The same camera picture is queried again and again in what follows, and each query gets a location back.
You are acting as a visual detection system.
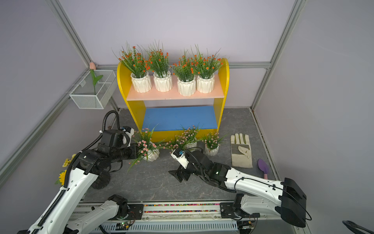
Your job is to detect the pink plant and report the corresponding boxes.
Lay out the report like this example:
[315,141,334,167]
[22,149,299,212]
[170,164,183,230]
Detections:
[127,128,165,172]
[201,132,225,156]
[181,125,200,152]
[162,135,190,151]

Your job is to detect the orange plant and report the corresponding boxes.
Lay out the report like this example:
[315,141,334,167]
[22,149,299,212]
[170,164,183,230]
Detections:
[172,51,196,97]
[147,42,173,92]
[117,43,152,93]
[193,45,223,94]

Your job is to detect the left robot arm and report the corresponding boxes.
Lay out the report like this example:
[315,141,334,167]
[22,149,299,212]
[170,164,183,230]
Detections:
[20,110,135,234]

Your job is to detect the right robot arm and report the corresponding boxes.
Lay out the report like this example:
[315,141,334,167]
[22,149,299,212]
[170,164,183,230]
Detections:
[169,148,312,228]

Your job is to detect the yellow rack pink blue shelves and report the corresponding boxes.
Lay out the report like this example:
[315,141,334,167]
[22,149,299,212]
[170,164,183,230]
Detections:
[117,58,230,141]

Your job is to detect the beige gardening glove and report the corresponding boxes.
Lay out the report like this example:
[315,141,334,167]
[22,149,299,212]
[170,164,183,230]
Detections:
[230,133,253,169]

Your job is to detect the yellow sunflower bouquet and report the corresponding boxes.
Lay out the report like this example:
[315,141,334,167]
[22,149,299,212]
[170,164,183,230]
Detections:
[55,154,76,186]

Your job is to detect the white mesh hanging basket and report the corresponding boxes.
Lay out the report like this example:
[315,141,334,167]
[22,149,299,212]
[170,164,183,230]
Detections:
[70,70,116,109]

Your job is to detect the purple garden trowel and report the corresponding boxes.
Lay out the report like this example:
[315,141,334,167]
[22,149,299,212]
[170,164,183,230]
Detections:
[258,159,270,180]

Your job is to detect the pink artificial tulip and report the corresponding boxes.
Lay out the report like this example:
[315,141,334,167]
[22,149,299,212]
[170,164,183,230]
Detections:
[89,62,103,95]

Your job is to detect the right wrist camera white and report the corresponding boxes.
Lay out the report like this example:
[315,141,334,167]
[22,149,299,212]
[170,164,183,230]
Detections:
[170,148,189,169]

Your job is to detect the black cable bottom right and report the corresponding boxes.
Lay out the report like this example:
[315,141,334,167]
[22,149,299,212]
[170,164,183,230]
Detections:
[341,220,374,234]

